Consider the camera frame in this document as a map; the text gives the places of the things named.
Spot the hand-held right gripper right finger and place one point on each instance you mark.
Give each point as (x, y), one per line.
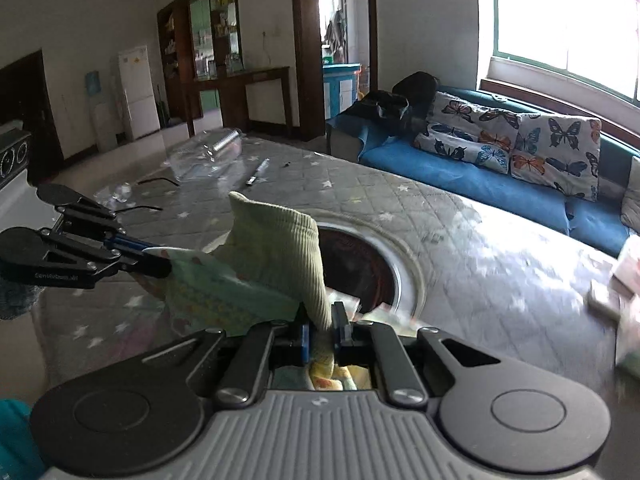
(341, 335)

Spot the dark wooden console table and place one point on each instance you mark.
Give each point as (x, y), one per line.
(260, 74)

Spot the clear plastic storage box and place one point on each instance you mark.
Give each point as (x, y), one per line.
(631, 330)

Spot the butterfly print pillow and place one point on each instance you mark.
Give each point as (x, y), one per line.
(460, 152)
(470, 112)
(555, 155)

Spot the black marker pen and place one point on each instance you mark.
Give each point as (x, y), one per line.
(257, 171)

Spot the clear plastic food container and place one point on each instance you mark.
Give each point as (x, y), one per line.
(210, 155)

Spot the window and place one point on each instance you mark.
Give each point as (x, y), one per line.
(565, 20)

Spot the dark wooden door frame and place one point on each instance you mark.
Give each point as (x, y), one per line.
(305, 35)

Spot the grey quilted star table cover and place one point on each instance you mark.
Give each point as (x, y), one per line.
(450, 240)

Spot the blue sofa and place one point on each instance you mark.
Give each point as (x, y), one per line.
(450, 175)

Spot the water dispenser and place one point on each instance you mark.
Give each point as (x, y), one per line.
(105, 125)

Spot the green printed jacket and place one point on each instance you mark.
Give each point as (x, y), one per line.
(280, 255)

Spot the grey cushion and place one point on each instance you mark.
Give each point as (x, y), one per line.
(632, 195)

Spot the pink tissue pack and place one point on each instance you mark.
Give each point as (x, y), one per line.
(629, 265)

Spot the dark wooden shelf cabinet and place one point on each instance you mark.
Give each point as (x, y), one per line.
(175, 60)

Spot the hanging clothes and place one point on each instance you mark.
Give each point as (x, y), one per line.
(336, 32)

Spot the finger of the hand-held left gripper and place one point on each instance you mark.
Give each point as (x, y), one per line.
(150, 267)
(125, 244)

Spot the black bag on sofa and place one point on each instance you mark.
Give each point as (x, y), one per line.
(380, 110)

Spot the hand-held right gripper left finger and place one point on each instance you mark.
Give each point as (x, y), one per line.
(304, 340)

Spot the flat white box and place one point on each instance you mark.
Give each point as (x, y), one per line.
(602, 300)

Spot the person's teal clothing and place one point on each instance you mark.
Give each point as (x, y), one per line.
(17, 440)

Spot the blue cabinet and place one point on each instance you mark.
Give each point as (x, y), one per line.
(340, 90)

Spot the white refrigerator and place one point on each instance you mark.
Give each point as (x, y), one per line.
(137, 95)

